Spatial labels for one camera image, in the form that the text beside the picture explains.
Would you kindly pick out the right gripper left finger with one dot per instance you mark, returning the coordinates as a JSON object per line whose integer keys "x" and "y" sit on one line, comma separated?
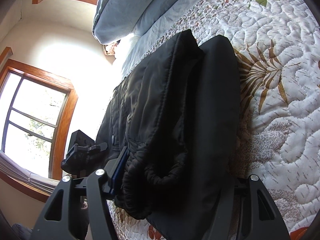
{"x": 62, "y": 216}

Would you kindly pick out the blue pillow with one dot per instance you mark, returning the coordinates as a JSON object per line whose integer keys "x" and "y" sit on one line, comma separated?
{"x": 151, "y": 14}

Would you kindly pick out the folded blue duvet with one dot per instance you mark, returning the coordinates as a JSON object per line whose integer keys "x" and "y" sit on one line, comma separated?
{"x": 115, "y": 19}

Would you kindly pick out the person's left hand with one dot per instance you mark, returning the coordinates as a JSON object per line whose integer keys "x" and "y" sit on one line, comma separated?
{"x": 84, "y": 205}

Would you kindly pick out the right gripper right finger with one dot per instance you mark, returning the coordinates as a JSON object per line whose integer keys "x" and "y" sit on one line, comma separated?
{"x": 259, "y": 217}

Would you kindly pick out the black padded pants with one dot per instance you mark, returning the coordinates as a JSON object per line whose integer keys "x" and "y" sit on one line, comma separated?
{"x": 177, "y": 114}

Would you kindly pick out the side wooden window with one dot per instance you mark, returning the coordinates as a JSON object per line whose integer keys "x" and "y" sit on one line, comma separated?
{"x": 35, "y": 120}

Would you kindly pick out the floral quilted bedspread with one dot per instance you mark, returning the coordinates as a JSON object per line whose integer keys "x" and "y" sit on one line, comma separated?
{"x": 277, "y": 46}

